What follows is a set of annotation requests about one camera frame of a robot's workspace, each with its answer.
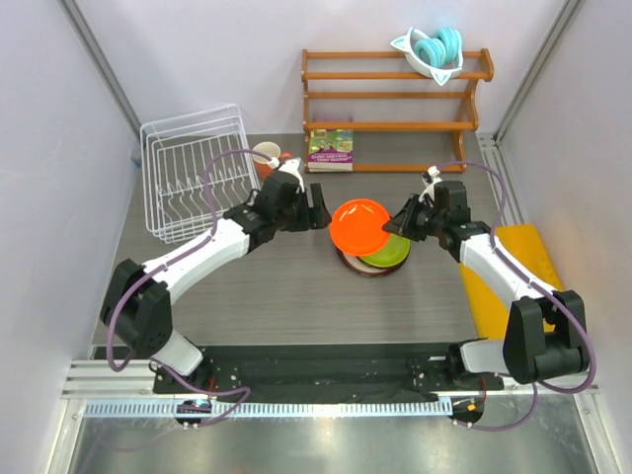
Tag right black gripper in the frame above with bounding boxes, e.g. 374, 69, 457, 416
385, 195, 446, 243

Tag green plate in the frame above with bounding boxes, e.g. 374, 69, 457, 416
360, 234, 411, 269

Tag orange plate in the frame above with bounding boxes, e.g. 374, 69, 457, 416
329, 198, 390, 257

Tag large red cream plate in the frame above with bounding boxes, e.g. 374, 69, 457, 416
335, 249, 407, 277

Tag red floral small plate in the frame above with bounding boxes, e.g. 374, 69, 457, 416
342, 253, 407, 275

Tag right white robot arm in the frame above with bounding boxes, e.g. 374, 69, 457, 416
383, 180, 596, 390

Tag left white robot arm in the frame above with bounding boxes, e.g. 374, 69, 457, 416
100, 171, 331, 394

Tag wooden shelf rack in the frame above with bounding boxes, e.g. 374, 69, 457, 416
300, 48, 495, 174

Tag colourful book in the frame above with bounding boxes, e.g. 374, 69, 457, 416
307, 128, 354, 172

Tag orange mug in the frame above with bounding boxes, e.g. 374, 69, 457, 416
253, 141, 293, 181

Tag yellow board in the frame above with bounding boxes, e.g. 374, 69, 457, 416
459, 223, 564, 340

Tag teal headphones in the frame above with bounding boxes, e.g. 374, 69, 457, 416
413, 27, 462, 68

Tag white cat ear bowl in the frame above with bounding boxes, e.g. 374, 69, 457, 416
390, 27, 464, 87

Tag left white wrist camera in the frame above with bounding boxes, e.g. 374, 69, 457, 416
272, 158, 305, 193

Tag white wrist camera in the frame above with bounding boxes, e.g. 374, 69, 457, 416
272, 158, 305, 193
419, 166, 442, 202

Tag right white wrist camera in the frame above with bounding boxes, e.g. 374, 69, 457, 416
419, 166, 442, 202

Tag white wire dish rack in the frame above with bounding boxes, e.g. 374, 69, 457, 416
139, 105, 260, 244

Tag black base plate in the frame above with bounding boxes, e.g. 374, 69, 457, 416
152, 340, 507, 406

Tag perforated metal rail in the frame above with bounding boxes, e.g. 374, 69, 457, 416
84, 397, 453, 419

